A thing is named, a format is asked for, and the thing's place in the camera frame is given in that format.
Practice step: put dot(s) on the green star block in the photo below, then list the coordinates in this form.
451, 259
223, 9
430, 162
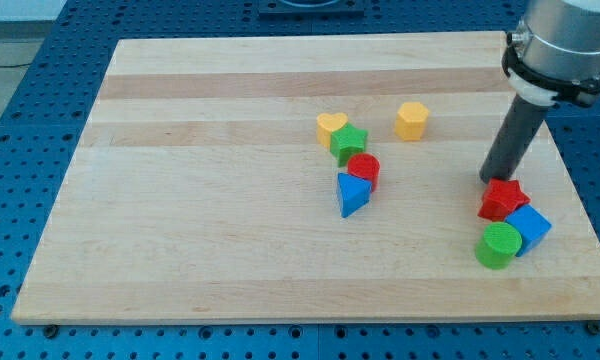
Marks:
346, 142

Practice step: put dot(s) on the yellow heart block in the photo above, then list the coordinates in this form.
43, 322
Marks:
327, 124

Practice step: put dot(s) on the wooden board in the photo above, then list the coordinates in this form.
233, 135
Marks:
199, 194

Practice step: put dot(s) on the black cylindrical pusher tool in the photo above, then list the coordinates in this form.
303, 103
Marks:
516, 133

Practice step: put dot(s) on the green cylinder block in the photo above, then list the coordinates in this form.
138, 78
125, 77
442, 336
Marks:
498, 245

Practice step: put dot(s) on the blue triangle block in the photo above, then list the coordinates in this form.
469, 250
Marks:
352, 193

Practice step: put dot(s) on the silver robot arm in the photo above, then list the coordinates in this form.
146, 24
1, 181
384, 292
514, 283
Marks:
553, 55

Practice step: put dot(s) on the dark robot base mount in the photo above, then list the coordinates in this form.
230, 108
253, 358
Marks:
279, 8

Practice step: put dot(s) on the yellow hexagon block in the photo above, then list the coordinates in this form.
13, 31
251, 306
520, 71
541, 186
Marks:
411, 121

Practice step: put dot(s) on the red star block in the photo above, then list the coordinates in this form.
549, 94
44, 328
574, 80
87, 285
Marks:
501, 198

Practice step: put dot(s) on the red cylinder block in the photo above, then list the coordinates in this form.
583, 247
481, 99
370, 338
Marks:
365, 166

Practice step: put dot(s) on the blue cube block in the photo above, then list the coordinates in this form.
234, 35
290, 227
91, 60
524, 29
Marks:
532, 226

